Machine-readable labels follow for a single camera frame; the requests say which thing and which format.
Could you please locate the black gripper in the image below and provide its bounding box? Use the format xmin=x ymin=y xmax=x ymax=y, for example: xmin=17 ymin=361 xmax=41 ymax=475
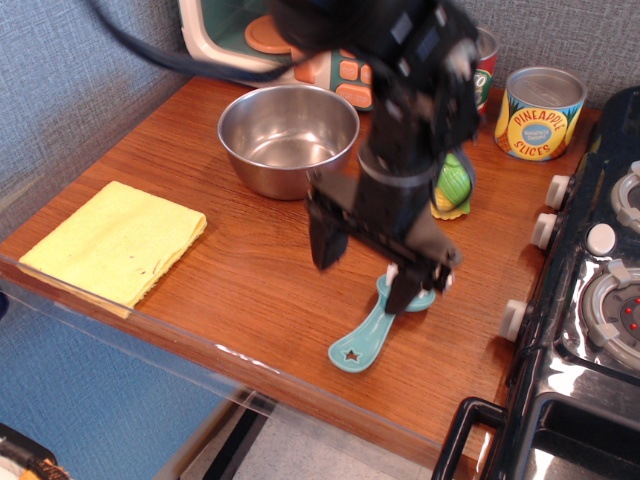
xmin=305 ymin=169 xmax=463 ymax=316

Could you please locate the teal dish brush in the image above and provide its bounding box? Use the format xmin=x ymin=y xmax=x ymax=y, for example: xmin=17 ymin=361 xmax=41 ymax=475
xmin=327 ymin=264 xmax=438 ymax=374

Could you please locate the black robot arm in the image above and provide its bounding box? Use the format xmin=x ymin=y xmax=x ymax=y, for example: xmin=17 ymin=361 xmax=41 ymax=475
xmin=268 ymin=1 xmax=479 ymax=314

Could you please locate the white stove knob bottom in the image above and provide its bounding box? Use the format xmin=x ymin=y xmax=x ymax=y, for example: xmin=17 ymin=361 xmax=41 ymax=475
xmin=499 ymin=299 xmax=528 ymax=343

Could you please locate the white stove knob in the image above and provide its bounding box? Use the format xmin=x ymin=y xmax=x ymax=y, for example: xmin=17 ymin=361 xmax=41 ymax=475
xmin=499 ymin=299 xmax=528 ymax=343
xmin=530 ymin=213 xmax=557 ymax=250
xmin=545 ymin=175 xmax=571 ymax=210

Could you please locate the toy corn cob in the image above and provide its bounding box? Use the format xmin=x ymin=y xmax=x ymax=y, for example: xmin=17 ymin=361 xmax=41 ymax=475
xmin=431 ymin=153 xmax=473 ymax=220

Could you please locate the stainless steel bowl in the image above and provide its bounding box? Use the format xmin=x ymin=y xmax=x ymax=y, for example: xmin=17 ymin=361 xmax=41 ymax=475
xmin=217 ymin=84 xmax=360 ymax=201

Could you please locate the white stove knob middle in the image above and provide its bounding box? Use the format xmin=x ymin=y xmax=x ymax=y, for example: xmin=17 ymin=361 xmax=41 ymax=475
xmin=530 ymin=213 xmax=557 ymax=250

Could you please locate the white stove knob top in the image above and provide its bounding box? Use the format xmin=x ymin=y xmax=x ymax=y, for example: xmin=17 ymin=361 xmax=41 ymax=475
xmin=545 ymin=175 xmax=571 ymax=210

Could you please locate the pineapple slices can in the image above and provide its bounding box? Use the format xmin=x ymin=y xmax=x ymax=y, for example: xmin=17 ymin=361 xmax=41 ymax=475
xmin=494 ymin=66 xmax=587 ymax=162

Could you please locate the white round stove button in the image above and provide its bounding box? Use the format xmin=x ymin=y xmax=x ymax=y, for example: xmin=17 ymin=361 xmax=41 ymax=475
xmin=586 ymin=223 xmax=616 ymax=256

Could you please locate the grey stove burner front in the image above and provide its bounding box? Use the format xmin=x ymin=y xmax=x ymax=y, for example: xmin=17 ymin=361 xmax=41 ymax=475
xmin=581 ymin=259 xmax=639 ymax=371

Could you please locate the grey stove burner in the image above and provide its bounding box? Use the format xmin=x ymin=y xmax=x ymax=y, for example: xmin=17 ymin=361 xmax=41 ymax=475
xmin=581 ymin=259 xmax=639 ymax=371
xmin=610 ymin=161 xmax=640 ymax=234

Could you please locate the tomato sauce can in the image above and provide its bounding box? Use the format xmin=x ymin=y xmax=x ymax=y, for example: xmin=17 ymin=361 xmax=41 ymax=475
xmin=474 ymin=27 xmax=499 ymax=115

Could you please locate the orange microwave plate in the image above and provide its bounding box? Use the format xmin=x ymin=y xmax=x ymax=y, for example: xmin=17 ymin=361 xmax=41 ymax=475
xmin=244 ymin=15 xmax=291 ymax=55

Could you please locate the yellow folded cloth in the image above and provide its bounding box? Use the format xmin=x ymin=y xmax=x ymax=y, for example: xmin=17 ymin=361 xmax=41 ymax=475
xmin=19 ymin=181 xmax=207 ymax=319

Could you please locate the black toy stove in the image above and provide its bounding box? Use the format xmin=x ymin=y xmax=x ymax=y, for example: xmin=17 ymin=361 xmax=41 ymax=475
xmin=433 ymin=87 xmax=639 ymax=479

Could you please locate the grey stove burner back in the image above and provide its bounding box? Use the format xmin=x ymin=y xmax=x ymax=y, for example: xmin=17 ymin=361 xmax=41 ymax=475
xmin=610 ymin=161 xmax=640 ymax=234

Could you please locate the toy microwave oven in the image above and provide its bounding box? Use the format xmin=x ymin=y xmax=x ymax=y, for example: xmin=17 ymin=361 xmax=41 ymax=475
xmin=178 ymin=0 xmax=373 ymax=111

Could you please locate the clear acrylic table guard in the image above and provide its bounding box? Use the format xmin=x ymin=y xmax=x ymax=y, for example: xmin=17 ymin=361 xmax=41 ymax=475
xmin=0 ymin=253 xmax=481 ymax=480

